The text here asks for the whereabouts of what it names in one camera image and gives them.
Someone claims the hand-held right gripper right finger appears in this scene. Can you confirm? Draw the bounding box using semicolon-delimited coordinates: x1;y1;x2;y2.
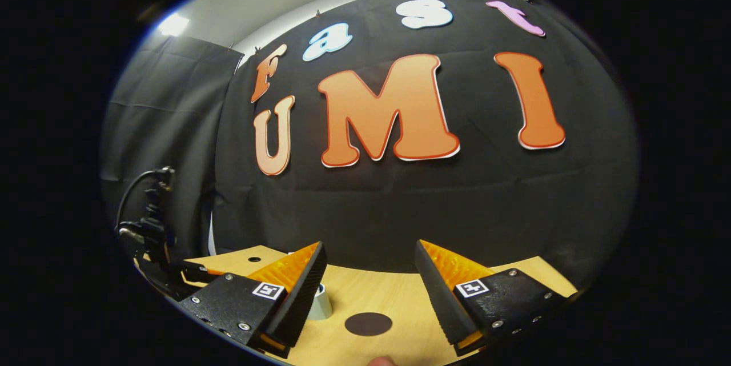
415;239;572;357

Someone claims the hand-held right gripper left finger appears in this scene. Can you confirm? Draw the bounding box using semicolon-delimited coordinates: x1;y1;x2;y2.
178;240;328;358

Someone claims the light blue cup wooden handle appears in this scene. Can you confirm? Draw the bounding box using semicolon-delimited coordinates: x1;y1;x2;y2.
306;283;333;321

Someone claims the dark brown round coaster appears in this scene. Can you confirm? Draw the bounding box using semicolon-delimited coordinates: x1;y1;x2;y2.
344;312;393;337

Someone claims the wooden desktop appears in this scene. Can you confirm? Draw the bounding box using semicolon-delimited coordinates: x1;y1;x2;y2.
134;245;579;366

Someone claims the white panel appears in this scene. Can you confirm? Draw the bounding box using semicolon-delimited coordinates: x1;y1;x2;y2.
207;211;219;256

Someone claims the black backdrop cloth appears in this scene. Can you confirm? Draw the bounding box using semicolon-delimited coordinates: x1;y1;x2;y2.
100;0;639;289

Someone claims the ceiling light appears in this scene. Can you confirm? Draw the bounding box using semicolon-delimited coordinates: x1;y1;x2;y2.
157;12;190;37

